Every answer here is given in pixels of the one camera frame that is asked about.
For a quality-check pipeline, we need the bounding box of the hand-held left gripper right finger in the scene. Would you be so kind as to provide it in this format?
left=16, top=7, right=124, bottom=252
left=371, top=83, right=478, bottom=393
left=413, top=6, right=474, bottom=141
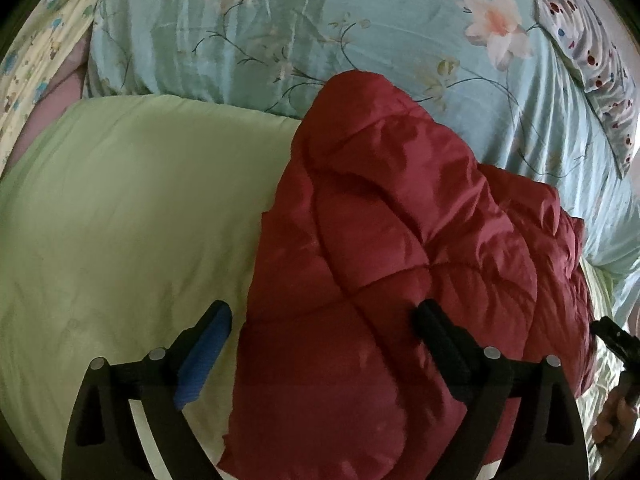
left=411, top=299, right=590, bottom=480

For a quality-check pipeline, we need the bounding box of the person's right hand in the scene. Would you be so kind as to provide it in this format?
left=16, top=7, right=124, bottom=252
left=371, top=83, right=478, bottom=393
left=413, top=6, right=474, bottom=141
left=594, top=387, right=636, bottom=447

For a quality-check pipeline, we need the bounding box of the red quilted jacket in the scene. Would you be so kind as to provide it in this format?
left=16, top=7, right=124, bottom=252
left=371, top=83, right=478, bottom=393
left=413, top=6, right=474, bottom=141
left=217, top=71, right=608, bottom=480

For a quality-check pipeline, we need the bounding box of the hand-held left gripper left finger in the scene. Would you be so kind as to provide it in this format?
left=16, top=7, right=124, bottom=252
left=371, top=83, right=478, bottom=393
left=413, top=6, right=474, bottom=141
left=61, top=300, right=233, bottom=480

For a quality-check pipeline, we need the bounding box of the white dotted pillow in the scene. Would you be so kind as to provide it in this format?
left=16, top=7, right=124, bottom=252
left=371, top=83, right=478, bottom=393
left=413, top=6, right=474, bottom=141
left=517, top=0, right=640, bottom=179

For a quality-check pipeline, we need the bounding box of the light green blanket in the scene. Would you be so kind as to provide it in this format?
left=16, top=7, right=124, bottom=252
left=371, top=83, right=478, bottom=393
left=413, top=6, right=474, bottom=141
left=0, top=94, right=628, bottom=480

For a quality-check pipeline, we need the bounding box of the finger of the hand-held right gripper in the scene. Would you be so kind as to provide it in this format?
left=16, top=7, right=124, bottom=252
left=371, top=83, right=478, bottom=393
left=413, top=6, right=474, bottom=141
left=590, top=316, right=640, bottom=363

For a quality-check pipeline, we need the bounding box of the yellow printed pillow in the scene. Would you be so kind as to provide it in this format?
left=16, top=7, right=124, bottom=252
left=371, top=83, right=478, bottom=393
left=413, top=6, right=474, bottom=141
left=0, top=0, right=113, bottom=141

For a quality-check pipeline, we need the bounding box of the teal floral quilt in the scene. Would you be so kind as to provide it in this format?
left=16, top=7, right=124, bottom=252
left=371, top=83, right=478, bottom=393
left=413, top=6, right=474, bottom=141
left=85, top=0, right=640, bottom=331

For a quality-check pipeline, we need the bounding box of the pink bed sheet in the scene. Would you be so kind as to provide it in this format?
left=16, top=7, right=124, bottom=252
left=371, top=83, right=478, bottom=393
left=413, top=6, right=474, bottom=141
left=20, top=40, right=93, bottom=161

